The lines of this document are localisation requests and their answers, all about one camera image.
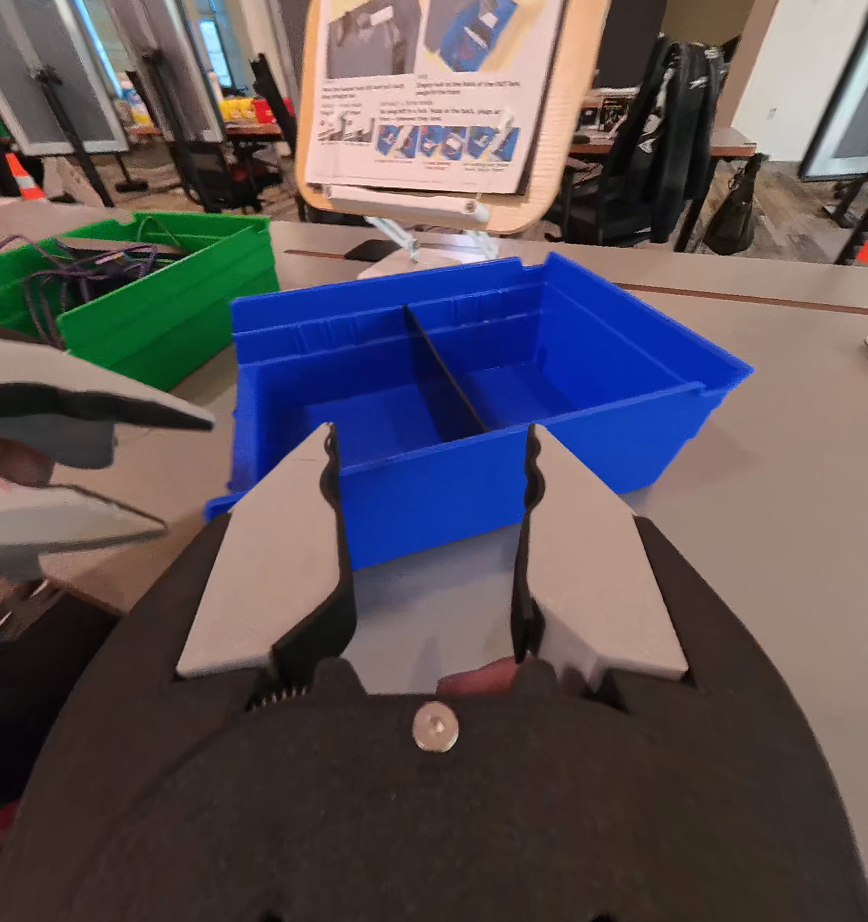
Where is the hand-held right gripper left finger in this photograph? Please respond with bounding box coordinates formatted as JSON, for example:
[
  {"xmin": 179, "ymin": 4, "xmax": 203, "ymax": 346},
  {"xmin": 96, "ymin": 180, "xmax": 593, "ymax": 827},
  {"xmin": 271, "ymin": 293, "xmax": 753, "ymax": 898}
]
[{"xmin": 176, "ymin": 422, "xmax": 357, "ymax": 679}]

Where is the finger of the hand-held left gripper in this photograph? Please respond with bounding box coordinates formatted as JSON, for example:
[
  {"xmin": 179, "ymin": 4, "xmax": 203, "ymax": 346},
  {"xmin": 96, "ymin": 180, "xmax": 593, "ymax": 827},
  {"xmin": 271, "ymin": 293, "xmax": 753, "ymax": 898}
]
[
  {"xmin": 0, "ymin": 335, "xmax": 216, "ymax": 471},
  {"xmin": 0, "ymin": 479, "xmax": 170, "ymax": 582}
]

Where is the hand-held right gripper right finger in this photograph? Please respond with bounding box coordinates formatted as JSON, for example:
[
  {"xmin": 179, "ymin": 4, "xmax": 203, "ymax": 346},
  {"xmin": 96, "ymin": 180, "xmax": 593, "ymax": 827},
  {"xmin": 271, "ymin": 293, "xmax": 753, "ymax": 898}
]
[{"xmin": 510, "ymin": 422, "xmax": 690, "ymax": 698}]

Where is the green plastic bin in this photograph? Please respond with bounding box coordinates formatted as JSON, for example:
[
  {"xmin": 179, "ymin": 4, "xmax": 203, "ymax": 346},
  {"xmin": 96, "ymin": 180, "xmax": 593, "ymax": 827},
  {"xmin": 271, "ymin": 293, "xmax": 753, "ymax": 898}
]
[{"xmin": 0, "ymin": 211, "xmax": 280, "ymax": 393}]

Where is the purple braided cable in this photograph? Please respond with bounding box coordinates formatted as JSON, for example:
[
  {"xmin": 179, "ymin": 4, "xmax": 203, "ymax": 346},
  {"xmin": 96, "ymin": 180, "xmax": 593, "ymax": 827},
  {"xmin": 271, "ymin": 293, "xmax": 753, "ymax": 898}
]
[{"xmin": 0, "ymin": 234, "xmax": 161, "ymax": 348}]

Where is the blue plastic bin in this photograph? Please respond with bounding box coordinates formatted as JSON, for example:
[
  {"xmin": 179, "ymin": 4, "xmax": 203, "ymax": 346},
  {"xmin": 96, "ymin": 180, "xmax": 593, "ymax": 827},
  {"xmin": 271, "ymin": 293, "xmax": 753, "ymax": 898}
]
[{"xmin": 203, "ymin": 252, "xmax": 755, "ymax": 570}]

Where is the person's right hand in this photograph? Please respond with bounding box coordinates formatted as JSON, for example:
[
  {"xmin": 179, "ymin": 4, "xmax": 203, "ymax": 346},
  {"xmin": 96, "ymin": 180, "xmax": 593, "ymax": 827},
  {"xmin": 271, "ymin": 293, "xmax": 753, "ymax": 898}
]
[{"xmin": 437, "ymin": 655, "xmax": 521, "ymax": 698}]

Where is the black bin divider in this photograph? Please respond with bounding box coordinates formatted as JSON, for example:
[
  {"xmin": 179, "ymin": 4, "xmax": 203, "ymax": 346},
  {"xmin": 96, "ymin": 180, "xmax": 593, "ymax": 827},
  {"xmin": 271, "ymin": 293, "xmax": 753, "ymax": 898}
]
[{"xmin": 403, "ymin": 304, "xmax": 489, "ymax": 442}]

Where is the black handbag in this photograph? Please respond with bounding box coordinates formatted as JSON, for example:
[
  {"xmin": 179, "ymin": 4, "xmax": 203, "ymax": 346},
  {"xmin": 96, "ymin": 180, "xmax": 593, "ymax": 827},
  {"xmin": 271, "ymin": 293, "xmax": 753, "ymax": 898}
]
[{"xmin": 704, "ymin": 155, "xmax": 766, "ymax": 256}]

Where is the printed instruction sheet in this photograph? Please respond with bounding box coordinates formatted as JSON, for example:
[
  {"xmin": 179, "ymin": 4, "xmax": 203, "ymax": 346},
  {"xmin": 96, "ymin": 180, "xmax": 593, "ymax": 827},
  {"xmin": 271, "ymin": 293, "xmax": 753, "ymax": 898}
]
[{"xmin": 304, "ymin": 0, "xmax": 568, "ymax": 194}]

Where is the black jacket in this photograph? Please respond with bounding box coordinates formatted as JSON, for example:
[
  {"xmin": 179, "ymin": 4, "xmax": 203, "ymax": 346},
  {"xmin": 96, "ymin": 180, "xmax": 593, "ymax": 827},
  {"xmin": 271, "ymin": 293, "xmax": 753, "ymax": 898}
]
[{"xmin": 607, "ymin": 36, "xmax": 730, "ymax": 246}]

